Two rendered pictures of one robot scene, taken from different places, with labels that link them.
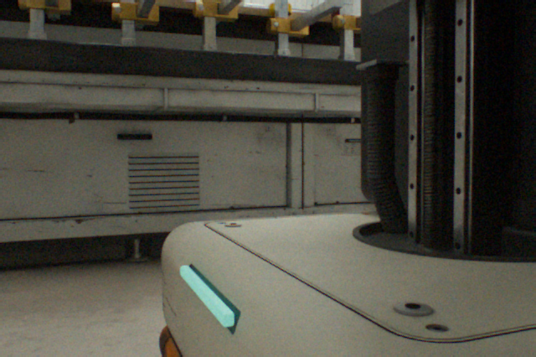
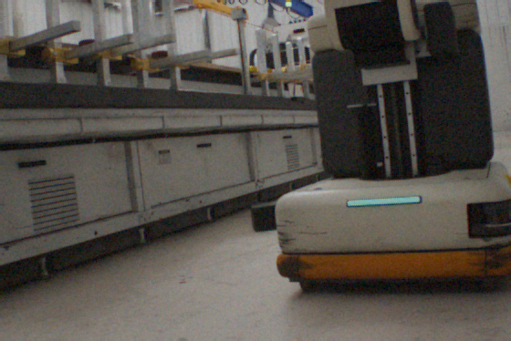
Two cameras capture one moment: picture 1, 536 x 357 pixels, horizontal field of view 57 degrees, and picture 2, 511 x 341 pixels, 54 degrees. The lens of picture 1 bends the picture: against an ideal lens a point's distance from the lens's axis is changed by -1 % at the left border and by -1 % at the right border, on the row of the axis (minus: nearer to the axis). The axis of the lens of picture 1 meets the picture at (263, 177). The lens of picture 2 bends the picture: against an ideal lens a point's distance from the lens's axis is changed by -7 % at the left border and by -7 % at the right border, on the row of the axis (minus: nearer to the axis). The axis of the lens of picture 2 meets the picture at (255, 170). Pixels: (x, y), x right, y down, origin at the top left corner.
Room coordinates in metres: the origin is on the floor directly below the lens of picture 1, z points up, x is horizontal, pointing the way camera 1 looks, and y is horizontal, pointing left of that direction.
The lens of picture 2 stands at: (-0.26, 1.16, 0.43)
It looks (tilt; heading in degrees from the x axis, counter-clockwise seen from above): 3 degrees down; 317
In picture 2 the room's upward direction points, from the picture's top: 6 degrees counter-clockwise
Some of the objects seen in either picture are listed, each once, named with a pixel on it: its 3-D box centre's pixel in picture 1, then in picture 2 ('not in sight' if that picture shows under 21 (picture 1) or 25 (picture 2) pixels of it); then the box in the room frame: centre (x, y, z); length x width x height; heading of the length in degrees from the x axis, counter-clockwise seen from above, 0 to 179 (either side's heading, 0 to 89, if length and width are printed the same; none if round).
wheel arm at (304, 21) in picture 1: (304, 21); (165, 62); (1.60, -0.14, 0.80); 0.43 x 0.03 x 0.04; 21
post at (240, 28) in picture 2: not in sight; (243, 56); (2.02, -0.99, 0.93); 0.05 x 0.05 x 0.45; 21
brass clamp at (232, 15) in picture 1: (215, 11); (105, 53); (1.59, 0.15, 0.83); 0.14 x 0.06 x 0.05; 111
